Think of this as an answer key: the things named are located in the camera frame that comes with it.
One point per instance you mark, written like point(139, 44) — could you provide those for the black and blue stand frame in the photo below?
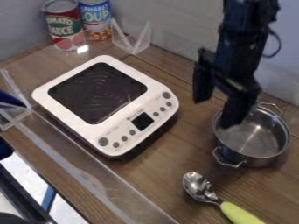
point(29, 211)

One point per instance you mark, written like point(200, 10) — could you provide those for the clear acrylic corner bracket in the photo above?
point(131, 44)

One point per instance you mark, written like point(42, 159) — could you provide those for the silver steel pot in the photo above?
point(255, 143)

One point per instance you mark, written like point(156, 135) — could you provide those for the spoon with green handle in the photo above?
point(200, 190)

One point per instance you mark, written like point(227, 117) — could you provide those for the clear acrylic left bracket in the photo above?
point(14, 107)

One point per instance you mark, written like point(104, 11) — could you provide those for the tomato sauce can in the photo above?
point(64, 25)

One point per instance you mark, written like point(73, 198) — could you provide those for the alphabet soup can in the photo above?
point(94, 12)

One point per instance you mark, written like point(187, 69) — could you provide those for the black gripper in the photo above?
point(228, 72)

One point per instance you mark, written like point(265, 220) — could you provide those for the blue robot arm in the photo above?
point(244, 29)

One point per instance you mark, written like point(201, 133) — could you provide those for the blue cloth object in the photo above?
point(6, 102)

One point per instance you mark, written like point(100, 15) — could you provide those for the white and black stove top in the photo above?
point(112, 105)

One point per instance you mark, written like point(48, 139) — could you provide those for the clear acrylic front barrier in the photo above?
point(97, 193)

